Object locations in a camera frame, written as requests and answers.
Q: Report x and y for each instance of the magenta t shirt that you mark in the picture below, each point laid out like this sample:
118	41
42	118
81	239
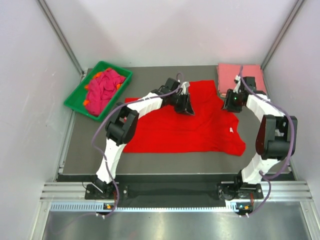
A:
105	87

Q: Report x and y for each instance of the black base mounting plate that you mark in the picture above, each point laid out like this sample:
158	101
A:
215	191

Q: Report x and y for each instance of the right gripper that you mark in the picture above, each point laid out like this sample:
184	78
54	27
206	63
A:
227	105

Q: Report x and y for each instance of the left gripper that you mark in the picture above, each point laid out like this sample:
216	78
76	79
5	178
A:
186	106

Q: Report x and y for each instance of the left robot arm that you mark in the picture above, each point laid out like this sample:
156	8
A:
121	123

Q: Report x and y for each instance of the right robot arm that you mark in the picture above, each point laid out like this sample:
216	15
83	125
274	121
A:
275	142

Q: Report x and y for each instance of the corner aluminium post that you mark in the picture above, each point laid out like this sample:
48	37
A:
43	5
298	5

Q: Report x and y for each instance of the red t shirt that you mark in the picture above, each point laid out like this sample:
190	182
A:
210	129

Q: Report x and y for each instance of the left corner aluminium post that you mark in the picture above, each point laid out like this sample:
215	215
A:
43	5

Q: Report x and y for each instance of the green plastic bin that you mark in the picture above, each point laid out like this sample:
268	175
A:
99	91

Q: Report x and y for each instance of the folded pink t shirt stack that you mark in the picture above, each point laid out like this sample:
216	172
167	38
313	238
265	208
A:
227	73

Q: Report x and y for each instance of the right corner aluminium post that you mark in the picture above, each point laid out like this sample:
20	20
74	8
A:
298	5

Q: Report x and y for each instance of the grey slotted cable duct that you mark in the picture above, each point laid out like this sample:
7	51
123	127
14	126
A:
103	207

